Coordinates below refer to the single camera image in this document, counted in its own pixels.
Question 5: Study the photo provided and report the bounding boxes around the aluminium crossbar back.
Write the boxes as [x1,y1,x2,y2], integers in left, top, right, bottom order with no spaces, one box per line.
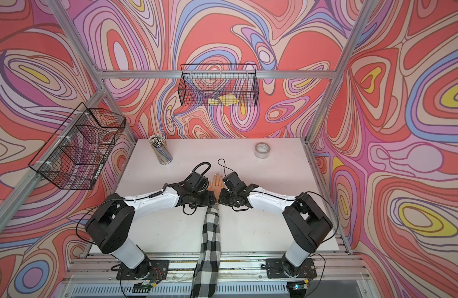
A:
[97,70,336,79]

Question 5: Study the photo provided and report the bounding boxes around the aluminium frame post left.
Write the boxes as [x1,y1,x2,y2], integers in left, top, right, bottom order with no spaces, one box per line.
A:
[0,1,131,242]

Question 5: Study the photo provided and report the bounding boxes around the plaid sleeve mannequin forearm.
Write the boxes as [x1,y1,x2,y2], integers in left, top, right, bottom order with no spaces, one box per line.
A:
[190,204,221,298]

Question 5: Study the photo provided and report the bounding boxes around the yellow sticky notes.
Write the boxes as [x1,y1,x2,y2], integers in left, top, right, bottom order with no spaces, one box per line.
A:
[207,93,240,106]

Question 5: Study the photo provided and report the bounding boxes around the black wire basket back wall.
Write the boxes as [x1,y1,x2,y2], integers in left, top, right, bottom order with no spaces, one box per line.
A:
[177,63,259,107]

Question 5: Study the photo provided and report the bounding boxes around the black wire basket wall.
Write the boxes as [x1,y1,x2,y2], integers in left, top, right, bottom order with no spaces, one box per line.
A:
[28,103,126,190]
[177,63,259,107]

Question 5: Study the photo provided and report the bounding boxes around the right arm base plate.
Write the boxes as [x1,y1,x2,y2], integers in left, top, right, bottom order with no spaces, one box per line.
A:
[261,258,317,281]

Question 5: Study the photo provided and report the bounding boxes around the mannequin hand with glitter nails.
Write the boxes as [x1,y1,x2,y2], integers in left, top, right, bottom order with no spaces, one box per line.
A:
[208,173,225,203]

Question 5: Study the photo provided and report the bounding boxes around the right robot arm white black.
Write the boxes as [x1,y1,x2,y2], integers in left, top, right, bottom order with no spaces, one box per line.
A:
[219,172,333,275]

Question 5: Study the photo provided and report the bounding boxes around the aluminium frame post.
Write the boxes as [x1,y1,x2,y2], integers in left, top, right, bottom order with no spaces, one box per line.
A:
[305,1,379,144]
[0,1,131,242]

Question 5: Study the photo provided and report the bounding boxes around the aluminium frame post right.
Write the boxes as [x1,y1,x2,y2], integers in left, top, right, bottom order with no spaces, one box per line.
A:
[305,1,379,144]

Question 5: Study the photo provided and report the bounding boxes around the black wire basket left wall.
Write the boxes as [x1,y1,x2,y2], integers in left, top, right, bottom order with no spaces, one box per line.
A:
[28,103,126,190]

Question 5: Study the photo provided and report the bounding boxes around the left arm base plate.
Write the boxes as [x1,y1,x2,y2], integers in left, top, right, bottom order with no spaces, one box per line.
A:
[117,260,169,281]

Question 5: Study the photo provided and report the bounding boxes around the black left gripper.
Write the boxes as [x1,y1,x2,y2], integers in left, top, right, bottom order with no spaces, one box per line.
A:
[190,190,219,209]

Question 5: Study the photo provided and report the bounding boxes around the clear tape roll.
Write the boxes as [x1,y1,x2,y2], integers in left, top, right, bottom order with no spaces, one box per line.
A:
[254,142,271,159]

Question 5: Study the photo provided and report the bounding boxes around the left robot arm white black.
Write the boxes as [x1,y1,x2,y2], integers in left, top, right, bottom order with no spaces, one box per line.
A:
[85,172,216,279]

